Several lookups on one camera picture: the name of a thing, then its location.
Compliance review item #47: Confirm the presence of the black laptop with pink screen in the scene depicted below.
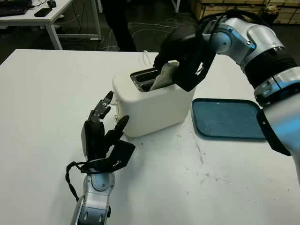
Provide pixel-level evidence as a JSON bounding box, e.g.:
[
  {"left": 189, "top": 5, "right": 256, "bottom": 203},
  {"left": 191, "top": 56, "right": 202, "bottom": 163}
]
[{"left": 0, "top": 0, "right": 32, "bottom": 17}]

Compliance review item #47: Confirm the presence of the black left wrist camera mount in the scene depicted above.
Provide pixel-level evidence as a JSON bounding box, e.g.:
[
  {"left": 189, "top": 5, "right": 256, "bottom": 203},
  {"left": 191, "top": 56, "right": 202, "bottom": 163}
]
[{"left": 79, "top": 139, "right": 136, "bottom": 174}]

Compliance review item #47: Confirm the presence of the white metal frame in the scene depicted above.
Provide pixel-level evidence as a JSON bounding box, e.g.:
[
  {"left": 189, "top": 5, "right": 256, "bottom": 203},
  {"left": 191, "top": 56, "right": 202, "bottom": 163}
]
[{"left": 171, "top": 0, "right": 181, "bottom": 14}]

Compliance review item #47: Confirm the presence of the white bread slice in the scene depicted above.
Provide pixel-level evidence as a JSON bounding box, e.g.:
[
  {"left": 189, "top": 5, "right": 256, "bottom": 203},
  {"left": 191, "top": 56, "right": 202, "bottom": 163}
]
[{"left": 150, "top": 61, "right": 180, "bottom": 91}]

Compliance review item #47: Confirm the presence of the white office desk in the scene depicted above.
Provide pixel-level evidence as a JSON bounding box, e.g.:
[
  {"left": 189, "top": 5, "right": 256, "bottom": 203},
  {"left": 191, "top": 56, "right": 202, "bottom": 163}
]
[{"left": 0, "top": 0, "right": 104, "bottom": 50}]

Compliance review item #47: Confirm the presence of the person in black trousers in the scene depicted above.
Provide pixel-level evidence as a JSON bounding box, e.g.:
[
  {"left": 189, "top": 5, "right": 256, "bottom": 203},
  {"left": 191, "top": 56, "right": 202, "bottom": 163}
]
[{"left": 103, "top": 0, "right": 137, "bottom": 52}]

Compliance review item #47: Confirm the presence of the blue plastic tray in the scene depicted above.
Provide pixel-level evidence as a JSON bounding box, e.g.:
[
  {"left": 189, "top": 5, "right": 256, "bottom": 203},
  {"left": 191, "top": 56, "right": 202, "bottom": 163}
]
[{"left": 191, "top": 97, "right": 268, "bottom": 141}]

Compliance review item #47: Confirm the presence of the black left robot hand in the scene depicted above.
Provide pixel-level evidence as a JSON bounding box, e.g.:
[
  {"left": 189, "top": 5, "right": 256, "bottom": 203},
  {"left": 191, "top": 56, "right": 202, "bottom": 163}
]
[{"left": 81, "top": 90, "right": 130, "bottom": 162}]

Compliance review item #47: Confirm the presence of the black smartphone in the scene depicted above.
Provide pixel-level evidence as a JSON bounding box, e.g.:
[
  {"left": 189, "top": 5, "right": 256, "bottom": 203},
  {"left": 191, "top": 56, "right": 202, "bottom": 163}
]
[{"left": 34, "top": 7, "right": 53, "bottom": 17}]

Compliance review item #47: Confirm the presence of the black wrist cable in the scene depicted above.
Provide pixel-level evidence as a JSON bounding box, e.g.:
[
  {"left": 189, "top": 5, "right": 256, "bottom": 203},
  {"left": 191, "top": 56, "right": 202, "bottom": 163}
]
[
  {"left": 66, "top": 161, "right": 82, "bottom": 203},
  {"left": 198, "top": 9, "right": 267, "bottom": 47}
]

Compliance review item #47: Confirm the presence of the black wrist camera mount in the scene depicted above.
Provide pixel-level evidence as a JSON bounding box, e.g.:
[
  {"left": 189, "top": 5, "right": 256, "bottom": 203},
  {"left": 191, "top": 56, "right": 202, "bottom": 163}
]
[
  {"left": 79, "top": 139, "right": 136, "bottom": 174},
  {"left": 173, "top": 35, "right": 217, "bottom": 92}
]

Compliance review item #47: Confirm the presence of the white toaster power cord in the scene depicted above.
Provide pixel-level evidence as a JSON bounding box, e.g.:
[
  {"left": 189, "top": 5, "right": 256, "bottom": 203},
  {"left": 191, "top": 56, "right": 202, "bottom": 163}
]
[{"left": 142, "top": 50, "right": 152, "bottom": 68}]

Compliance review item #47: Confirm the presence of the white floor cable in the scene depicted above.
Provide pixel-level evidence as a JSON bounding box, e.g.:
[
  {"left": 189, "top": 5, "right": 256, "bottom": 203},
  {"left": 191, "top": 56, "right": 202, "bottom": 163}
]
[{"left": 127, "top": 20, "right": 179, "bottom": 39}]

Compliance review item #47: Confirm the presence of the white two-slot toaster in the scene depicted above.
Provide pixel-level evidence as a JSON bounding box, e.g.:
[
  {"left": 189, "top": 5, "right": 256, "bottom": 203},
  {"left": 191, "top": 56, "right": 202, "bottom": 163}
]
[{"left": 112, "top": 60, "right": 195, "bottom": 139}]

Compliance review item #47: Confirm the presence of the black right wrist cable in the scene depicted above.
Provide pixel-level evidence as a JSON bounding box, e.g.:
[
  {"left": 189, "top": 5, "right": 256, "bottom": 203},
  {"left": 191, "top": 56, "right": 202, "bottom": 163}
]
[{"left": 198, "top": 9, "right": 267, "bottom": 47}]

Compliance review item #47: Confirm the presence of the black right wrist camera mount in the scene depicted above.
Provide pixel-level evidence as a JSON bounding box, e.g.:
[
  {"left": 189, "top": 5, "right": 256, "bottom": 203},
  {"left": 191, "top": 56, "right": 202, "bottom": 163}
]
[{"left": 173, "top": 35, "right": 217, "bottom": 92}]

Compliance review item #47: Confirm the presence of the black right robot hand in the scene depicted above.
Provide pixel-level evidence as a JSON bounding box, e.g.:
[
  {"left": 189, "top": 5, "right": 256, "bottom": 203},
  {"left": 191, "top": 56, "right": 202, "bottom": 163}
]
[{"left": 153, "top": 13, "right": 201, "bottom": 69}]

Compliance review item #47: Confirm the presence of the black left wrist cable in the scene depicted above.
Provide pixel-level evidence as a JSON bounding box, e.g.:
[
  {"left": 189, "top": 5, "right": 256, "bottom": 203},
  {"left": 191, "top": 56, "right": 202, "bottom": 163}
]
[{"left": 66, "top": 161, "right": 82, "bottom": 203}]

